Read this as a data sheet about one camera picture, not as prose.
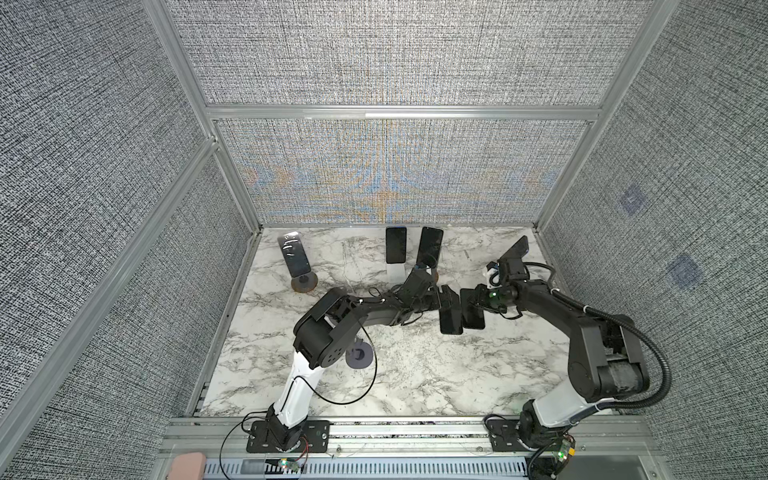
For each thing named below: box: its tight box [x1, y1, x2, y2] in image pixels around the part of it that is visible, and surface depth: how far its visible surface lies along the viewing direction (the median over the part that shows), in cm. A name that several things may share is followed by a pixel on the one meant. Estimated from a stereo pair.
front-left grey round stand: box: [345, 342, 374, 369], surface depth 87 cm
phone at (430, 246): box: [416, 226, 444, 267], surface depth 97 cm
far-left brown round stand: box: [291, 271, 318, 293], surface depth 104 cm
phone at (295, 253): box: [277, 231, 311, 277], surface depth 97 cm
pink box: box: [169, 452, 207, 480], surface depth 70 cm
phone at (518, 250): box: [497, 235, 529, 261], surface depth 97 cm
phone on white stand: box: [386, 226, 407, 264], surface depth 101 cm
